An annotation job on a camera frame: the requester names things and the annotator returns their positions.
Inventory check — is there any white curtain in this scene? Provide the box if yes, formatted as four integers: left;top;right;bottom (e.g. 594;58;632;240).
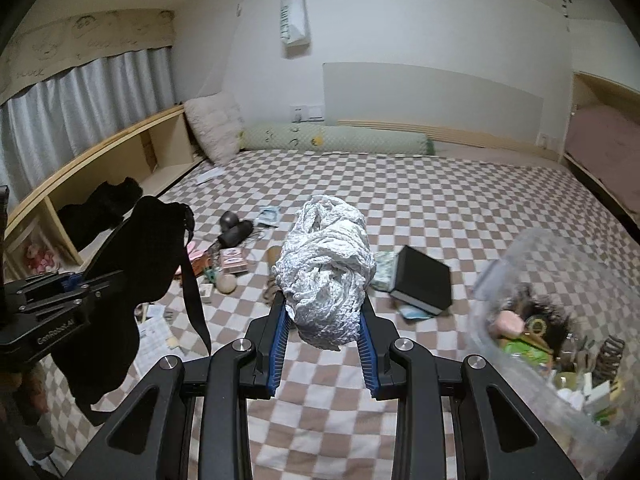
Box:
0;45;177;201

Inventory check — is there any white headboard panel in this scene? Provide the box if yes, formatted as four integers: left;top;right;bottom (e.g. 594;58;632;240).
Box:
322;62;545;133

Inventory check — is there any black cloth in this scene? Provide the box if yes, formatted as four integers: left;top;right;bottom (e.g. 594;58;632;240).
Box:
56;177;143;251

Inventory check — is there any clear bag of pink plush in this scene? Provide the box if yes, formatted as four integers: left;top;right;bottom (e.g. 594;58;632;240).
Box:
10;230;66;281

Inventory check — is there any wooden shelf unit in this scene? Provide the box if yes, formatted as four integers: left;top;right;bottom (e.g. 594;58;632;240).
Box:
0;105;203;281

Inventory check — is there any clear plastic storage container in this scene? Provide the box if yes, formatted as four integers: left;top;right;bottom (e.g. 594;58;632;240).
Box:
467;227;640;441

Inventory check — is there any beige printed curtain valance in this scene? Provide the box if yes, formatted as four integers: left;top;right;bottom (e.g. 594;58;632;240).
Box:
0;9;176;103

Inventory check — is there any wooden alcove frame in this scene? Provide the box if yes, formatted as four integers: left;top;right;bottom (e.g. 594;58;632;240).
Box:
560;71;640;221

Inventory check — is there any white wall switch plate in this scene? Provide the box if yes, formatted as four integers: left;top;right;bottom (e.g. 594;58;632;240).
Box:
290;104;326;122

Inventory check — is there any black strapped pouch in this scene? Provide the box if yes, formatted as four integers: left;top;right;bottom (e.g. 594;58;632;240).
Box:
52;195;213;426

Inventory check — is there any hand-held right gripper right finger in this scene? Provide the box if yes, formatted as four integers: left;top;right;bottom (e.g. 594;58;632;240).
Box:
357;295;583;480

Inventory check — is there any white hanging paper bag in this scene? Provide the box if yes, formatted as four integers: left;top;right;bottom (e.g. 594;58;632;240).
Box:
279;0;312;48

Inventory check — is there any brown leather pouch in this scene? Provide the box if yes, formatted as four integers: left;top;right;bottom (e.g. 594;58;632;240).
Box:
175;242;218;276

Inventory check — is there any dark cylinder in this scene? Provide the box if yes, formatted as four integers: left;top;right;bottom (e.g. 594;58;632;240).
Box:
219;221;255;248

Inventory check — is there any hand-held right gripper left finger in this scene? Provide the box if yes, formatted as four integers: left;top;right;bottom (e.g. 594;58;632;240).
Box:
65;292;293;480

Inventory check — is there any dark spiral hair clip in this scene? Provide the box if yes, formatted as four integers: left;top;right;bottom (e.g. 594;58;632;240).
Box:
592;336;626;378

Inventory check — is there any black feather tuft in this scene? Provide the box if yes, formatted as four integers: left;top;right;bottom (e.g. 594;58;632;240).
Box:
505;285;576;341

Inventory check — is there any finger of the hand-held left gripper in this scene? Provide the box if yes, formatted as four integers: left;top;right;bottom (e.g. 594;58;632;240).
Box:
20;287;121;318
22;269;126;293

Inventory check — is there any wooden headboard rail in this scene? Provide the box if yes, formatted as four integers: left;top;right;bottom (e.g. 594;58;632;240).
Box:
337;120;561;161

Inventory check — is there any teal flat packet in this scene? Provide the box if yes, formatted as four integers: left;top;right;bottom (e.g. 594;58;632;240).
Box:
399;304;436;322

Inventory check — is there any green cartoon coaster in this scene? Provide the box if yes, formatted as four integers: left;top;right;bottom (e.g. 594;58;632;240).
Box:
502;337;551;366

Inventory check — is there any white fluffy pillow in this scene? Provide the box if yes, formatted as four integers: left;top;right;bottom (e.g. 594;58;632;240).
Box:
184;92;243;165

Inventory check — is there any floral pouch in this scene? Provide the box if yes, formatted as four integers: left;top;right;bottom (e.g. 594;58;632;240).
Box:
371;251;400;292

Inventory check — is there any black box with white sides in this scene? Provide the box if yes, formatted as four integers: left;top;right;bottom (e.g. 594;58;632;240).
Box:
389;245;453;317

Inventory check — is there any cardboard tube with rope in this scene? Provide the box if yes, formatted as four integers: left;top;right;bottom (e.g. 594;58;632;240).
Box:
264;244;288;306

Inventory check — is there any white crochet cloth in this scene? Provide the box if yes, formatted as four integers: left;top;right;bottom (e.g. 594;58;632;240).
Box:
274;194;377;353

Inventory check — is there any pink card box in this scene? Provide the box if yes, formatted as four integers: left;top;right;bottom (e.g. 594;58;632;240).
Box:
220;249;249;275

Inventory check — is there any green bolster pillow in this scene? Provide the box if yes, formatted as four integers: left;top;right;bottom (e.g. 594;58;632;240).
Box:
239;125;436;156

